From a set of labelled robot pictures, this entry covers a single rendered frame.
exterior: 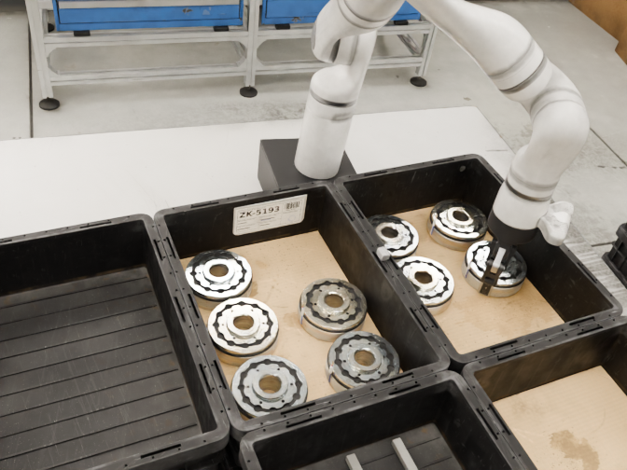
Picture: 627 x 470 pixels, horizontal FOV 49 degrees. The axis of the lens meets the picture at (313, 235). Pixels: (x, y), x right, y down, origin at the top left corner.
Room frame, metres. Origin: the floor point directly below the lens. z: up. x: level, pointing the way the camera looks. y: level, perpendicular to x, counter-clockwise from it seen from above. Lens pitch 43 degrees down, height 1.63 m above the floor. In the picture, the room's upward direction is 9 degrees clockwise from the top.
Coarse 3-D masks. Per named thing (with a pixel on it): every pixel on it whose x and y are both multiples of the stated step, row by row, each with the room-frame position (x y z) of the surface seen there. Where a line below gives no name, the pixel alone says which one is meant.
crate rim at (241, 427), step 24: (264, 192) 0.84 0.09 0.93; (288, 192) 0.85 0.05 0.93; (336, 192) 0.87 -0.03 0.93; (168, 216) 0.75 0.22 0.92; (360, 240) 0.77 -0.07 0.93; (384, 264) 0.72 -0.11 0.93; (192, 312) 0.57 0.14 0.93; (408, 312) 0.63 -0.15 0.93; (432, 336) 0.60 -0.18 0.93; (216, 360) 0.50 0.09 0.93; (216, 384) 0.47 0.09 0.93; (384, 384) 0.51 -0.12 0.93; (288, 408) 0.45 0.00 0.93; (312, 408) 0.46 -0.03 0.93; (240, 432) 0.41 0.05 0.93
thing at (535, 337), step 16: (432, 160) 1.00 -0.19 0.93; (448, 160) 1.01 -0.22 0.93; (464, 160) 1.02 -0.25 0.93; (480, 160) 1.02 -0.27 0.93; (352, 176) 0.92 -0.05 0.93; (368, 176) 0.92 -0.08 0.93; (384, 176) 0.94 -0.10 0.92; (496, 176) 0.98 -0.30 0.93; (352, 208) 0.83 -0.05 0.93; (368, 224) 0.80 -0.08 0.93; (576, 256) 0.80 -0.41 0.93; (400, 272) 0.71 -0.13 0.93; (416, 304) 0.65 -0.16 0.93; (608, 304) 0.71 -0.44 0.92; (432, 320) 0.63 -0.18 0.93; (576, 320) 0.67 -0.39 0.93; (592, 320) 0.67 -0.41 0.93; (528, 336) 0.62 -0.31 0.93; (544, 336) 0.63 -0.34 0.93; (448, 352) 0.57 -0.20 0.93; (480, 352) 0.58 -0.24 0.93; (496, 352) 0.59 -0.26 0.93; (448, 368) 0.57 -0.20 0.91
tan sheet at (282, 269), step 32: (192, 256) 0.77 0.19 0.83; (256, 256) 0.79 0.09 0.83; (288, 256) 0.80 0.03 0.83; (320, 256) 0.82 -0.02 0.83; (256, 288) 0.72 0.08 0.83; (288, 288) 0.73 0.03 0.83; (288, 320) 0.67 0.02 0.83; (288, 352) 0.61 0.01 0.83; (320, 352) 0.62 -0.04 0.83; (320, 384) 0.56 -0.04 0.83
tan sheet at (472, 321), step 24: (408, 216) 0.95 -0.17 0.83; (432, 240) 0.90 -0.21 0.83; (456, 264) 0.85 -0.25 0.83; (456, 288) 0.79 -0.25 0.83; (528, 288) 0.82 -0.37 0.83; (456, 312) 0.74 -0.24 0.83; (480, 312) 0.75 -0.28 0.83; (504, 312) 0.75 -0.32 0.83; (528, 312) 0.76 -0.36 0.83; (552, 312) 0.77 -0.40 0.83; (456, 336) 0.69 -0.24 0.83; (480, 336) 0.70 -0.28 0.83; (504, 336) 0.71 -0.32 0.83
